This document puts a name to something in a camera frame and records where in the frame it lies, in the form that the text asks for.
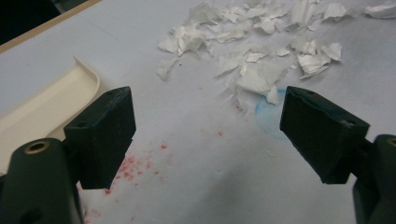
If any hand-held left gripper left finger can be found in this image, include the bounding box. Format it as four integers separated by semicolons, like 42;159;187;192
64;86;137;190

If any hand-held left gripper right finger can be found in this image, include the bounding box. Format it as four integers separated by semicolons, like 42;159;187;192
279;86;371;185

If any cream plastic dustpan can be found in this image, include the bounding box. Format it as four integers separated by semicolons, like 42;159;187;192
0;56;101;174

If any pile of white paper scraps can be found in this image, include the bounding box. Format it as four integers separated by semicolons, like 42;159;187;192
156;0;396;106

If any white table cover sheet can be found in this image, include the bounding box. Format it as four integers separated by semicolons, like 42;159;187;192
0;0;396;224

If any wooden table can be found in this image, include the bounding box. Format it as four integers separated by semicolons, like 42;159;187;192
0;0;102;54

